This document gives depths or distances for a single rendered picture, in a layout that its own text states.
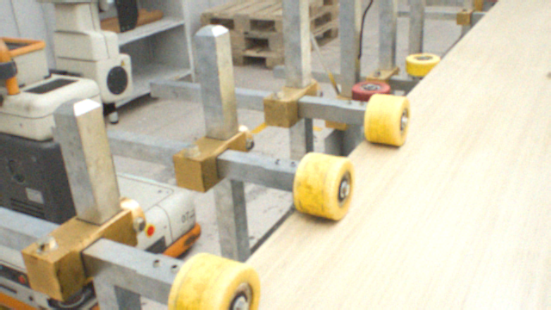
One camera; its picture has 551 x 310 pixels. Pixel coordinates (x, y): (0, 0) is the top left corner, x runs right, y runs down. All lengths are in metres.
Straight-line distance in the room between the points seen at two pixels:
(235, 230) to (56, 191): 0.99
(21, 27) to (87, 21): 1.84
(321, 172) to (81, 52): 1.49
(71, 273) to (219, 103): 0.32
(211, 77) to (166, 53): 3.74
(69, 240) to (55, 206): 1.18
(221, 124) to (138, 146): 0.14
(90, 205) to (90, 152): 0.06
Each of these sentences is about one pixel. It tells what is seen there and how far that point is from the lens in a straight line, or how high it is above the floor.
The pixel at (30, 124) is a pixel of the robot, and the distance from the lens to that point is 1.73.
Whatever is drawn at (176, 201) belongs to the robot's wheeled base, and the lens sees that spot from 2.16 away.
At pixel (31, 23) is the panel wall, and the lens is 3.92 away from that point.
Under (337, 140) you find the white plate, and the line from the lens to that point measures 1.30.
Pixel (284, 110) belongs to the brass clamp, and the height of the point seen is 0.95.
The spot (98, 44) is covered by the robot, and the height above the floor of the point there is 0.87.
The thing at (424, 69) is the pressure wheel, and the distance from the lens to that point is 1.40.
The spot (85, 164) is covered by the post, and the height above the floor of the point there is 1.04.
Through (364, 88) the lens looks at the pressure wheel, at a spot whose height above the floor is 0.90.
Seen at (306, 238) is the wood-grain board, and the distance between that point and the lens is 0.70.
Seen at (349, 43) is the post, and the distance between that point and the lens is 1.23.
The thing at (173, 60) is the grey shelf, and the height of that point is 0.18.
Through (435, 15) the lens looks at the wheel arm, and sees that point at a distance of 2.44.
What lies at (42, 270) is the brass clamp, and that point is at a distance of 0.63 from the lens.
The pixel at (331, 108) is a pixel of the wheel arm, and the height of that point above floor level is 0.96.
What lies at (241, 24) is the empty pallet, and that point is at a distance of 4.72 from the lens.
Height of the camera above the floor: 1.29
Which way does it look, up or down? 25 degrees down
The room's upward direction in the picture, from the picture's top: 4 degrees counter-clockwise
